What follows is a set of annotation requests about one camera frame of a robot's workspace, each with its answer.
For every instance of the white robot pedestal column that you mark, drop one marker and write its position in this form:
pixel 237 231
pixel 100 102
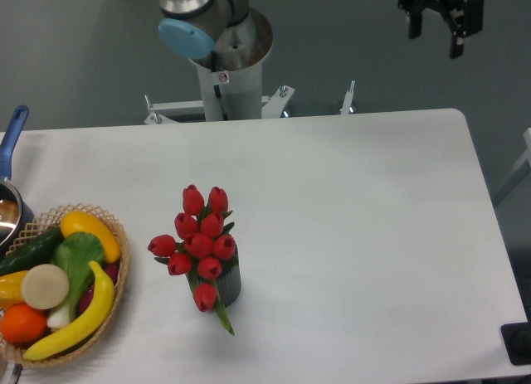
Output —
pixel 230 94

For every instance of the green bok choy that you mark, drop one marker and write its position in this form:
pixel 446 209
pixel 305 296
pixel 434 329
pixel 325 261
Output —
pixel 73 256

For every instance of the red tulip bouquet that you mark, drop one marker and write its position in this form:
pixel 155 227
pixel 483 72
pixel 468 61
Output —
pixel 203 239

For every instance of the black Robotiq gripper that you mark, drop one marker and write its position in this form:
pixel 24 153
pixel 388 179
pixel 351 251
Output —
pixel 461 16

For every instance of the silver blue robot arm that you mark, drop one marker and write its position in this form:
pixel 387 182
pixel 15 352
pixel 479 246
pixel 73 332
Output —
pixel 230 35

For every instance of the yellow bell pepper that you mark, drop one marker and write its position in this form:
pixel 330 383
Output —
pixel 11 289

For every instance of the beige round disc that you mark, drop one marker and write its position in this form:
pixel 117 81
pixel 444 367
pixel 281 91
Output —
pixel 45 286

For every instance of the yellow squash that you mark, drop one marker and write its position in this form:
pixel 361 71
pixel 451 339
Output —
pixel 80 221

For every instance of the yellow banana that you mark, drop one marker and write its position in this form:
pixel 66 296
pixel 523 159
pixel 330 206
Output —
pixel 82 327

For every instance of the dark red vegetable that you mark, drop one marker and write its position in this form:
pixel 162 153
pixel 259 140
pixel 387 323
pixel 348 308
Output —
pixel 112 270

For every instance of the white metal base frame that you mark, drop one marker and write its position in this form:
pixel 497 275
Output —
pixel 272 107

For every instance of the blue handled saucepan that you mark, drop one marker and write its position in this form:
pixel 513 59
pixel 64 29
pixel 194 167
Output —
pixel 15 213

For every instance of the woven wicker basket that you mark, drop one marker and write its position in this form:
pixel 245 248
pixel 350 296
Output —
pixel 45 222

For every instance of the orange fruit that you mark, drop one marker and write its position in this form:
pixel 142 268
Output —
pixel 23 324

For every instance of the green cucumber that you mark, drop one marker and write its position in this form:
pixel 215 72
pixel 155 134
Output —
pixel 36 251

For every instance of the grey ribbed vase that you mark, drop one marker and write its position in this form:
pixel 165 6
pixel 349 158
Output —
pixel 228 282

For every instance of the white frame at right edge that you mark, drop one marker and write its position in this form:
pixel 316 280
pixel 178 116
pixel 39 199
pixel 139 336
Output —
pixel 515 175

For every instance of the black device at table edge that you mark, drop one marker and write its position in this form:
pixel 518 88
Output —
pixel 516 338

